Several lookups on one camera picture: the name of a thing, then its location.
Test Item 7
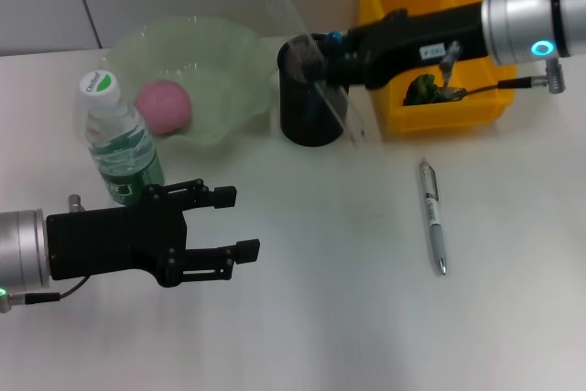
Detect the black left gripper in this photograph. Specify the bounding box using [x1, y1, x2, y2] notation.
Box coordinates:
[45, 178, 262, 290]

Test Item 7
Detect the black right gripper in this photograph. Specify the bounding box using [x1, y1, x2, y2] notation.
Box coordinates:
[317, 0, 494, 91]

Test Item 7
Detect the clear plastic ruler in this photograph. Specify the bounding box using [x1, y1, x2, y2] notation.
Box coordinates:
[269, 0, 385, 148]

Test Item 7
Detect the green plastic wrapper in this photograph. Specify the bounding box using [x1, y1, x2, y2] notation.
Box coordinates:
[402, 72, 470, 107]

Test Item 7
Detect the clear green-label water bottle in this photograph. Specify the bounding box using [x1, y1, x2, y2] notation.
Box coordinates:
[72, 68, 167, 208]

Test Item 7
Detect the pink peach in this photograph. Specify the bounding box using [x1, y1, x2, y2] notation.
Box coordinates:
[135, 80, 192, 136]

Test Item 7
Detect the black mesh pen holder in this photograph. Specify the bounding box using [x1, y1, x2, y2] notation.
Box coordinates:
[276, 33, 354, 147]

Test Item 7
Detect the translucent green fruit plate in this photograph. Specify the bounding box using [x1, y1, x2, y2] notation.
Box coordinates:
[104, 15, 275, 150]

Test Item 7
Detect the grey ballpoint pen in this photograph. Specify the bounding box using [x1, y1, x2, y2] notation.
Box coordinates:
[418, 156, 450, 277]

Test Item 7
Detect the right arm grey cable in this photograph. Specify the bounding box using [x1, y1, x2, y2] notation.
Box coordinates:
[439, 40, 568, 103]

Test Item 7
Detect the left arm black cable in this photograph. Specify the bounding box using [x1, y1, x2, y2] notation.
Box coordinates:
[0, 276, 89, 315]

